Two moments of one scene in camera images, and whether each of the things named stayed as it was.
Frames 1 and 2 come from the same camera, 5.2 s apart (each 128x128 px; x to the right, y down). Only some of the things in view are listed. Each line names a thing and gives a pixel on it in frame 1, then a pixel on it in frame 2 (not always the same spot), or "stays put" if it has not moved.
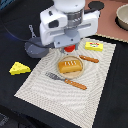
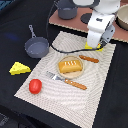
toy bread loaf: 70,66 stays put
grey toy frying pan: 35,50 stays put
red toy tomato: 69,48 to 35,86
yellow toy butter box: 92,45 stays put
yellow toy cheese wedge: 19,68 stays put
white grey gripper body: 62,29 to 100,29
